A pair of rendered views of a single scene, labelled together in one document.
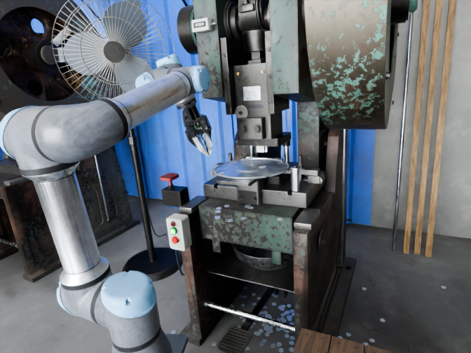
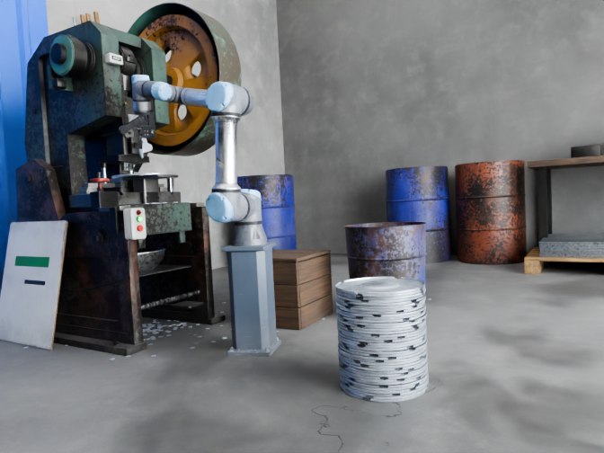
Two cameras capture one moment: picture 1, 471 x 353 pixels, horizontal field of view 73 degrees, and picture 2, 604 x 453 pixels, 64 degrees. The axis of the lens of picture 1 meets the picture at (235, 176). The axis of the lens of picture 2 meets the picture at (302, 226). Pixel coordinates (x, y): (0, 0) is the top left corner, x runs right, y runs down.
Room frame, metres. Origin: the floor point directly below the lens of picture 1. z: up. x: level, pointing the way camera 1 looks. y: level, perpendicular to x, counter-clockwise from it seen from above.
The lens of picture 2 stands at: (0.33, 2.30, 0.62)
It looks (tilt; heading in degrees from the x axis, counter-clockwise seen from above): 3 degrees down; 273
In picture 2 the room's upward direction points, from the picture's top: 3 degrees counter-clockwise
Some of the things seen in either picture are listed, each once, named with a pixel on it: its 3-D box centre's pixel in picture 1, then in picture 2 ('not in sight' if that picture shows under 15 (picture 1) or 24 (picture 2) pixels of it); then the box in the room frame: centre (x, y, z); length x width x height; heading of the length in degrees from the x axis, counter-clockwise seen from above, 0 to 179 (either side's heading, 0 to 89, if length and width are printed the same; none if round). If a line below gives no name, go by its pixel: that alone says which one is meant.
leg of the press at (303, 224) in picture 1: (333, 225); (152, 238); (1.32, -0.43, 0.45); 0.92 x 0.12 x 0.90; 152
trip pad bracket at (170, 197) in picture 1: (176, 207); (105, 211); (1.27, 0.26, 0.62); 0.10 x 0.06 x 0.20; 62
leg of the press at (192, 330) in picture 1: (229, 212); (66, 249); (1.58, 0.04, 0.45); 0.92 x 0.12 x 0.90; 152
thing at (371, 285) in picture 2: not in sight; (379, 285); (0.16, 0.71, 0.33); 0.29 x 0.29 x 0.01
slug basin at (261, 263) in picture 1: (268, 248); (131, 261); (1.33, -0.13, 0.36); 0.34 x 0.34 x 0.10
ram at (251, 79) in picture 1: (256, 99); (128, 126); (1.29, -0.11, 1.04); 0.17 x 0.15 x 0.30; 152
